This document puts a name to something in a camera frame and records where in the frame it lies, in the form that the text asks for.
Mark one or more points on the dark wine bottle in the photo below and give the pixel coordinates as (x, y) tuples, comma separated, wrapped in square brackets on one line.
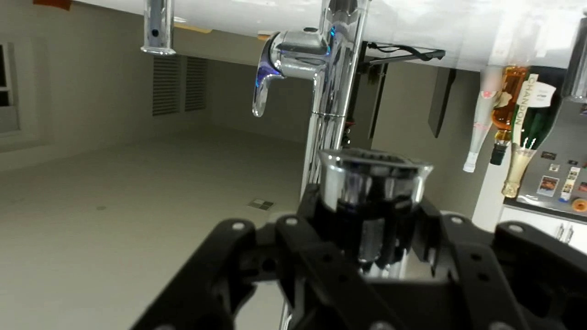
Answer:
[(533, 119)]

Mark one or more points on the black mini tripod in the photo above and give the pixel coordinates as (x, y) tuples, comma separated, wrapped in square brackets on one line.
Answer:
[(386, 51)]

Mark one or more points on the small chrome soap dispenser cap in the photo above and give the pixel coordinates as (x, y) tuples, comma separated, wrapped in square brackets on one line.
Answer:
[(159, 20)]

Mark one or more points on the chrome gooseneck kitchen faucet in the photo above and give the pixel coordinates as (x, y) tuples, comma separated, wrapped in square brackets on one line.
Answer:
[(329, 59)]

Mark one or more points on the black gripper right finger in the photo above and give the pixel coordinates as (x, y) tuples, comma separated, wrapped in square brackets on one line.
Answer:
[(482, 284)]

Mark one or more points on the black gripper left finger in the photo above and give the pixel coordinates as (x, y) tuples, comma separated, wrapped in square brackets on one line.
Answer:
[(203, 295)]

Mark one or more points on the clear glass bottle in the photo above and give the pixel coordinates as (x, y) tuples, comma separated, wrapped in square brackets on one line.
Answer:
[(482, 117)]

